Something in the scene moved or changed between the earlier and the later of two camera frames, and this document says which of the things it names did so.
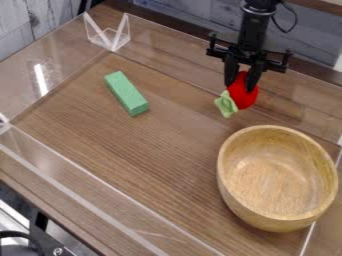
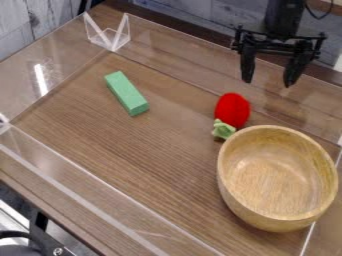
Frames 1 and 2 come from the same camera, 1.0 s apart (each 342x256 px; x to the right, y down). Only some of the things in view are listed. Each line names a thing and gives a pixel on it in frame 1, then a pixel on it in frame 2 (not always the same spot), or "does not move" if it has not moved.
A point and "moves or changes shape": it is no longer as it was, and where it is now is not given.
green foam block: x=126 y=93 does not move
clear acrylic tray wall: x=86 y=202 does not move
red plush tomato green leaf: x=237 y=97 moves or changes shape
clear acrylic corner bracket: x=109 y=38 does not move
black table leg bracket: x=41 y=238 does not move
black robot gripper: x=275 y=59 to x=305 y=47
